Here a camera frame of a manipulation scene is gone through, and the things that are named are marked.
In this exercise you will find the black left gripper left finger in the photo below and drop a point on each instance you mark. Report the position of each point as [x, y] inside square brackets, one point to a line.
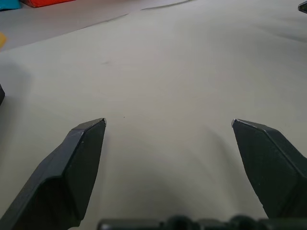
[72, 172]

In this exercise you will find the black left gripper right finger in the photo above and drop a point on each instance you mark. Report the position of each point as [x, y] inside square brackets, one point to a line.
[268, 167]

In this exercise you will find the orange red box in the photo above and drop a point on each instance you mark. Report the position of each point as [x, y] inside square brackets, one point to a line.
[45, 2]

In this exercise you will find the yellow object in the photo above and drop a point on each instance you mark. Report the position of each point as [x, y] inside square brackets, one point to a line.
[2, 40]

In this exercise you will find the black right gripper tip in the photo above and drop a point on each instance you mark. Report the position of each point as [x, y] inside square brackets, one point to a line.
[303, 7]

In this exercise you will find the teal blue object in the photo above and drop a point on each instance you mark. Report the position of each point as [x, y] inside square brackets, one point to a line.
[9, 4]

